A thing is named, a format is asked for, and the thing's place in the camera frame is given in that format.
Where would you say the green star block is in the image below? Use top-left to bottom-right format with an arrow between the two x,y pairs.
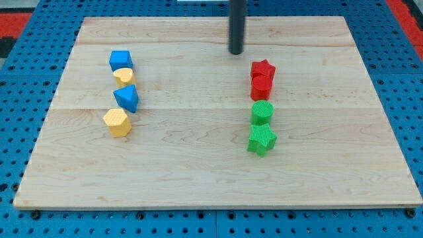
247,123 -> 278,157

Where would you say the blue triangle block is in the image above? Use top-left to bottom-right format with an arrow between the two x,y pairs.
113,84 -> 139,113

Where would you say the red cylinder block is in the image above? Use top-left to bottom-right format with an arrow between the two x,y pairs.
250,75 -> 272,101

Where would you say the green cylinder block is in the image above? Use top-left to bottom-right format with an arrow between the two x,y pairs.
250,100 -> 274,126

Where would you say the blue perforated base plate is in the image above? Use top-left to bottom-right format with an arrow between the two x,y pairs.
1,1 -> 422,237

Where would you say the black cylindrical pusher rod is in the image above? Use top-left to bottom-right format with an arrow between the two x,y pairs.
228,0 -> 247,55

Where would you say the yellow hexagon block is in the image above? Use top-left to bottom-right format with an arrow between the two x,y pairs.
102,108 -> 132,138

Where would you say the yellow heart block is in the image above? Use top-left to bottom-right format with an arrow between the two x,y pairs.
113,67 -> 136,88

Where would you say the wooden board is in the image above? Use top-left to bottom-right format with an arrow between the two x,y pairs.
13,17 -> 422,211

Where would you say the red star block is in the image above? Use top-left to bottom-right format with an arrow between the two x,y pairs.
250,59 -> 276,81

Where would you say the blue cube block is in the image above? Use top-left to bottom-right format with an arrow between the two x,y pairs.
109,50 -> 133,71

